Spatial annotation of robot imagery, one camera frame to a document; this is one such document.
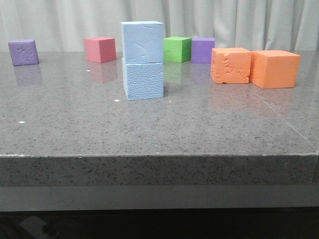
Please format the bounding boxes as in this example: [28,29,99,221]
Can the light blue smooth cube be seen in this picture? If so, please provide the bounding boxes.
[121,21,163,64]

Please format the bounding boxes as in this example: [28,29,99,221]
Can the light blue textured cube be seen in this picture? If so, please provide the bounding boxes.
[122,58,164,101]

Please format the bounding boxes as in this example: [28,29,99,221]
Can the green foam cube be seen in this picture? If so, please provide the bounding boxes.
[163,37,192,63]

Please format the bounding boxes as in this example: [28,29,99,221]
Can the purple cube beside green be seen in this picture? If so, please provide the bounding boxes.
[191,37,215,64]

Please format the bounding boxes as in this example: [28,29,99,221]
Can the damaged orange foam cube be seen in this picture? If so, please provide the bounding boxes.
[211,47,252,84]

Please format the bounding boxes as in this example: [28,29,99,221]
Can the red foam cube far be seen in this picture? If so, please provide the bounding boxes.
[84,37,117,63]

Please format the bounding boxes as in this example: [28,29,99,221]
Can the smooth orange foam cube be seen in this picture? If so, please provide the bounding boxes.
[249,50,301,89]

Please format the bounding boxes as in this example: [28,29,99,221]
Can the grey curtain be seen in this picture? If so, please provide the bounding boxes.
[0,0,319,51]

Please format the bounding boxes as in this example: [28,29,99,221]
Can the purple dented foam cube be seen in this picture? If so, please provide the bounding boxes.
[8,39,39,66]

